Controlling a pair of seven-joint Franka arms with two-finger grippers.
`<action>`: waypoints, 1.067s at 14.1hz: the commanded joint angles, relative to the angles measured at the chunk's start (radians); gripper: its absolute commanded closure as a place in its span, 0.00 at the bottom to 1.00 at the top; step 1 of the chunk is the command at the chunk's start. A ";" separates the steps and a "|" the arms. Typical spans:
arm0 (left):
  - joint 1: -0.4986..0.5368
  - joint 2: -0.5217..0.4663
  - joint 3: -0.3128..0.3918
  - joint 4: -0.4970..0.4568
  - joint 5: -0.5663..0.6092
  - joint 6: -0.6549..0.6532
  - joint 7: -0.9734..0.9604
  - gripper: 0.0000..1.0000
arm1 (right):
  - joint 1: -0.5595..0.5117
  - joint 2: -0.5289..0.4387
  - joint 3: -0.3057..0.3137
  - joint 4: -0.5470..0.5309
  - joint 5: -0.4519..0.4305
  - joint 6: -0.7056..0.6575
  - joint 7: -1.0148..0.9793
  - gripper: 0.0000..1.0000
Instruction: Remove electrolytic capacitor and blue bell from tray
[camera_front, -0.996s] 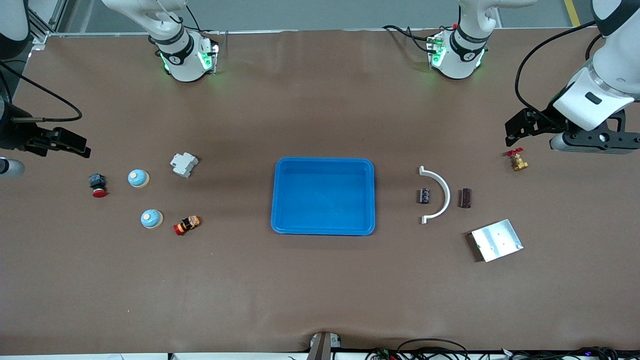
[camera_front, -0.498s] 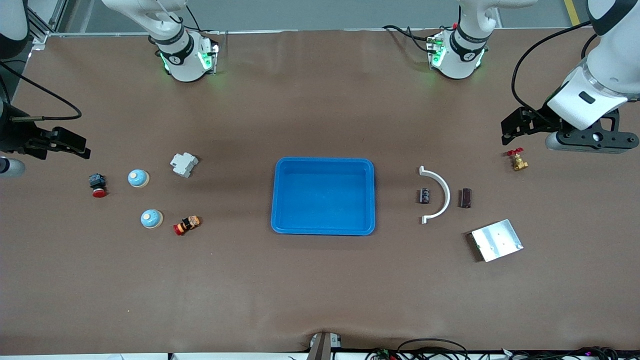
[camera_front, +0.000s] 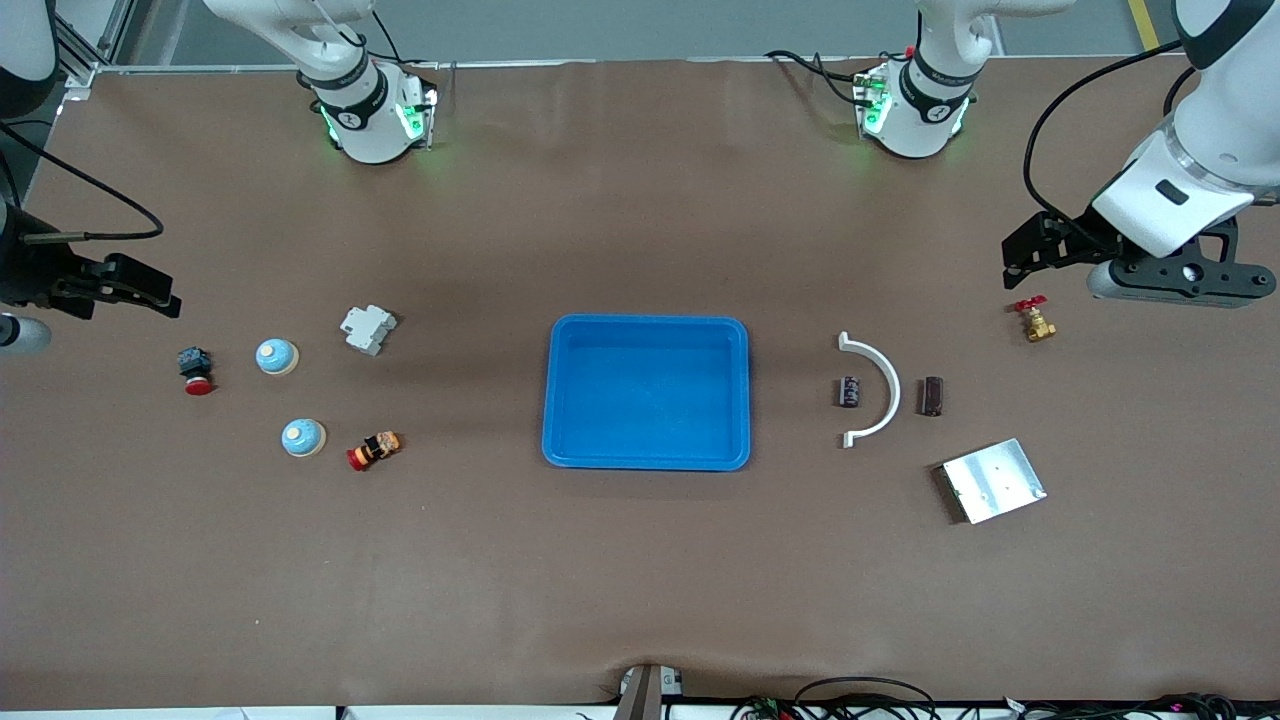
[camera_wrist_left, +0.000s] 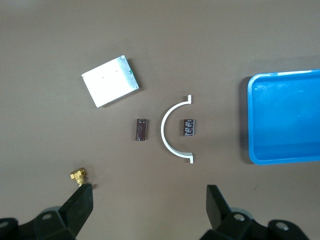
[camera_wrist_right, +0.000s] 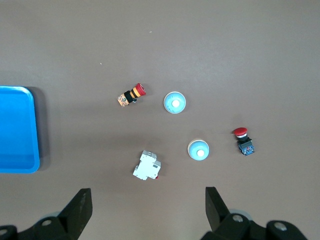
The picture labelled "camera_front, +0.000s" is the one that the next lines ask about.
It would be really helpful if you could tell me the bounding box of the grey metal table bracket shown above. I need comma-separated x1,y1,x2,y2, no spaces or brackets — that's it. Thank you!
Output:
615,663,686,720

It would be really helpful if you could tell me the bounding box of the aluminium frame profile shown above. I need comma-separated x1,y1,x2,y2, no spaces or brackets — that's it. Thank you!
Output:
52,0,138,101

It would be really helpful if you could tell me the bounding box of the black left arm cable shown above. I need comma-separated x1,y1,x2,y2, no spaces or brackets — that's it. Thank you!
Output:
1022,38,1196,241

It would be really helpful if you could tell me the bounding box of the brown table cover mat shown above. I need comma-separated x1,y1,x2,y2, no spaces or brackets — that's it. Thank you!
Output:
0,55,1280,713

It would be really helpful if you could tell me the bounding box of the black base cable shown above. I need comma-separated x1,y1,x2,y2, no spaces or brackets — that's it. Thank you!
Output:
368,8,436,71
765,48,871,106

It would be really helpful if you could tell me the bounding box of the black cable bundle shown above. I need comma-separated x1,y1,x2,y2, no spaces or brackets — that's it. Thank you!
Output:
730,677,1280,720

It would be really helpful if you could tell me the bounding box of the silver metal plate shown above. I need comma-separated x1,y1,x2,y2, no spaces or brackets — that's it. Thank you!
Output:
932,437,1049,526

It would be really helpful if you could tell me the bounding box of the white circuit breaker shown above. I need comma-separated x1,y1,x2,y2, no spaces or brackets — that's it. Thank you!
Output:
339,304,399,357

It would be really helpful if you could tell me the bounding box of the red button with orange body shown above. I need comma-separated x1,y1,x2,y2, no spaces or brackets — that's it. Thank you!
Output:
346,430,404,473

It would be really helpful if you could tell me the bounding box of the blue plastic tray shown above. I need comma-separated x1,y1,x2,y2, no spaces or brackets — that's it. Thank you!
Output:
541,314,752,473

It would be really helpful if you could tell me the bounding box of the white curved plastic arc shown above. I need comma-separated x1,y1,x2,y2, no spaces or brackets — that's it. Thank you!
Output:
837,331,903,449

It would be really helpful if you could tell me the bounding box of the red button with black block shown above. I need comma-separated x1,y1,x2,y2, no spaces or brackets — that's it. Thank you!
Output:
176,346,216,397

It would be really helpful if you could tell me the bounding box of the brass valve with red handle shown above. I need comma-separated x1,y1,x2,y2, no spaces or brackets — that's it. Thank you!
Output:
1012,296,1058,344

